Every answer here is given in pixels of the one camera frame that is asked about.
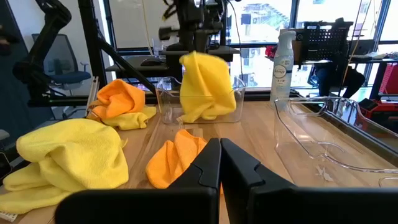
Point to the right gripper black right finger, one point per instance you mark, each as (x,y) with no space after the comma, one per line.
(248,202)

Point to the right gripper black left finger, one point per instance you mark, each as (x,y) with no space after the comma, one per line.
(192,205)

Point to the orange microfiber towel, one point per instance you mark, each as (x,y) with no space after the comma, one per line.
(119,98)
(168,165)

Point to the yellow microfiber towel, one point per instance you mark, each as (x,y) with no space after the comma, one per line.
(205,87)
(25,196)
(74,146)
(130,121)

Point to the black idle robot arm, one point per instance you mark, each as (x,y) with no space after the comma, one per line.
(53,18)

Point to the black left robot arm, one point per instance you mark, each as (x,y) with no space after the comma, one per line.
(196,18)

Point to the clear plastic bin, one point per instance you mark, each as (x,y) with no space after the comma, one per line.
(298,155)
(168,105)

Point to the white air freshener spray bottle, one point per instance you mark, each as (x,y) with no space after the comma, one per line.
(281,77)

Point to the black computer mouse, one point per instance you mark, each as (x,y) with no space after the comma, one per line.
(151,62)

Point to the black desk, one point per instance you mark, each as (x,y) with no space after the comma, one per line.
(377,81)
(130,70)

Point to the aluminium extrusion bar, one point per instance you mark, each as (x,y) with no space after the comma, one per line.
(93,90)

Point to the person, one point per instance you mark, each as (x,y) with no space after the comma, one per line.
(354,82)

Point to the red toolbox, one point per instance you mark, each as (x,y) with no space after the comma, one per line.
(382,110)

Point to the office chair with blue seat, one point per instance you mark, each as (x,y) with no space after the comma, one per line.
(68,76)

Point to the black perforated panel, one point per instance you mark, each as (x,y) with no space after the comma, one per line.
(326,40)

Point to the white paper label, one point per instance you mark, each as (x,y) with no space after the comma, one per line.
(7,216)

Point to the red crate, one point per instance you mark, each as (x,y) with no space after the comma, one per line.
(390,77)

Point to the black rig frame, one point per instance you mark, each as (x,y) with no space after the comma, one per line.
(91,37)

